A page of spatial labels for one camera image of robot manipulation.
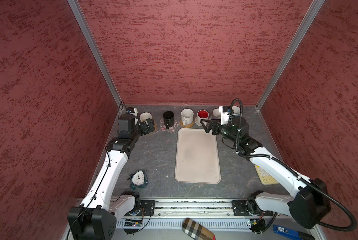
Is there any red mug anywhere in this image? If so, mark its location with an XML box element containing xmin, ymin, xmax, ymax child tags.
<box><xmin>196</xmin><ymin>110</ymin><xmax>210</xmax><ymax>119</ymax></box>

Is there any plaid glasses case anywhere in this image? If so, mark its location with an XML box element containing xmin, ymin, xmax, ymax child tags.
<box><xmin>182</xmin><ymin>218</ymin><xmax>216</xmax><ymax>240</ymax></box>

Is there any teal alarm clock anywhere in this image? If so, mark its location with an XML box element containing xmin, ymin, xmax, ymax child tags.
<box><xmin>129</xmin><ymin>170</ymin><xmax>148</xmax><ymax>190</ymax></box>

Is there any pink flower coaster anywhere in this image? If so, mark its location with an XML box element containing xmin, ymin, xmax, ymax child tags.
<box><xmin>159</xmin><ymin>119</ymin><xmax>180</xmax><ymax>133</ymax></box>

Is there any blue handled tool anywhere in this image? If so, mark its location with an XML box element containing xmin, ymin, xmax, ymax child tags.
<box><xmin>274</xmin><ymin>225</ymin><xmax>315</xmax><ymax>240</ymax></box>

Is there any blue mug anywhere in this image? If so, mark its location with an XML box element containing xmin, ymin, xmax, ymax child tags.
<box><xmin>232</xmin><ymin>106</ymin><xmax>241</xmax><ymax>117</ymax></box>

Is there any brown wicker round coaster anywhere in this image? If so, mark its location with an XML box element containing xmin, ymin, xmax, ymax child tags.
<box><xmin>180</xmin><ymin>121</ymin><xmax>195</xmax><ymax>129</ymax></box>

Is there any cream calculator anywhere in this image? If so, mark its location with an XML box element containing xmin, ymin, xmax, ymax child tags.
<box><xmin>255</xmin><ymin>165</ymin><xmax>279</xmax><ymax>186</ymax></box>

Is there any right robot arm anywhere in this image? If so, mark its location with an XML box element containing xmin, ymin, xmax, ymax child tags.
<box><xmin>201</xmin><ymin>117</ymin><xmax>358</xmax><ymax>232</ymax></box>

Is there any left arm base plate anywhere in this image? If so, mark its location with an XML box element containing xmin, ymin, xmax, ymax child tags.
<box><xmin>131</xmin><ymin>200</ymin><xmax>156</xmax><ymax>217</ymax></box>

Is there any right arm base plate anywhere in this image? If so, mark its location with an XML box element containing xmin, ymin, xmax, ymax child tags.
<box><xmin>232</xmin><ymin>200</ymin><xmax>274</xmax><ymax>217</ymax></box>

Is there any white mug purple outside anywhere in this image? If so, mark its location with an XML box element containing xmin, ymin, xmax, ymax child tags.
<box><xmin>213</xmin><ymin>108</ymin><xmax>221</xmax><ymax>119</ymax></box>

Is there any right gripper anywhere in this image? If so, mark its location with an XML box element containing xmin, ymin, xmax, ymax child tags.
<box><xmin>200</xmin><ymin>118</ymin><xmax>239</xmax><ymax>144</ymax></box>

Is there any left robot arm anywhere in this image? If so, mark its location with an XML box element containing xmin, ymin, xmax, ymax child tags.
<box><xmin>67</xmin><ymin>114</ymin><xmax>155</xmax><ymax>240</ymax></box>

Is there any white mug front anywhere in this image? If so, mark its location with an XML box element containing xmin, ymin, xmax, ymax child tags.
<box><xmin>139</xmin><ymin>112</ymin><xmax>152</xmax><ymax>122</ymax></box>

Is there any black mug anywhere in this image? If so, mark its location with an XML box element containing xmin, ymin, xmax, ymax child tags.
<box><xmin>163</xmin><ymin>111</ymin><xmax>175</xmax><ymax>130</ymax></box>

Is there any beige serving tray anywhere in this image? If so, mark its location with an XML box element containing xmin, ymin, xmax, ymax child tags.
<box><xmin>175</xmin><ymin>129</ymin><xmax>221</xmax><ymax>185</ymax></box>

